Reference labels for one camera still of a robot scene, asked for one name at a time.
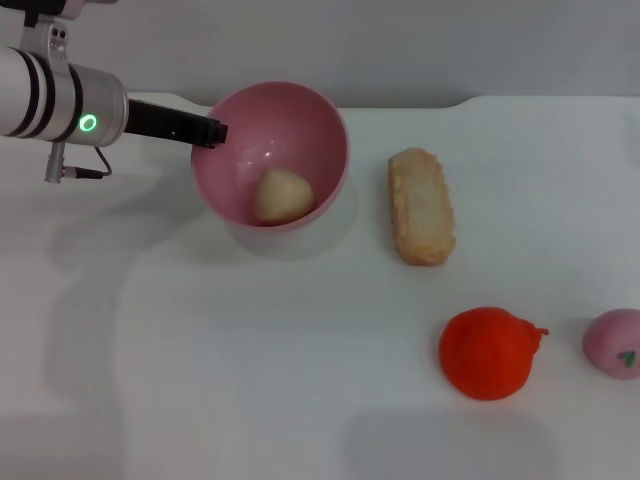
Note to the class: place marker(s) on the pink peach bun toy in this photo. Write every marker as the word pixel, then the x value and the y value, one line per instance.
pixel 612 340

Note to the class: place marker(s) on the pink plastic bowl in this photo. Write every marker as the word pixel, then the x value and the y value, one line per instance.
pixel 295 130

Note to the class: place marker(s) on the left wrist camera black silver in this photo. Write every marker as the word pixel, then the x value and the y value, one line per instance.
pixel 55 4

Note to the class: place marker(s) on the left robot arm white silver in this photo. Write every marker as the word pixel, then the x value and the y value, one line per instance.
pixel 60 95

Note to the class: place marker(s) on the long toasted bread loaf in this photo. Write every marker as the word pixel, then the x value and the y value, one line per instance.
pixel 422 210

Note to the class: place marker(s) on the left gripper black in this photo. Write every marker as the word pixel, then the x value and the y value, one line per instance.
pixel 165 122

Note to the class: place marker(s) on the orange-red tomato toy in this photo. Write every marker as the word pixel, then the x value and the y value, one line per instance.
pixel 485 355

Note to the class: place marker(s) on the round beige egg yolk pastry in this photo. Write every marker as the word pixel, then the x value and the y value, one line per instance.
pixel 284 196

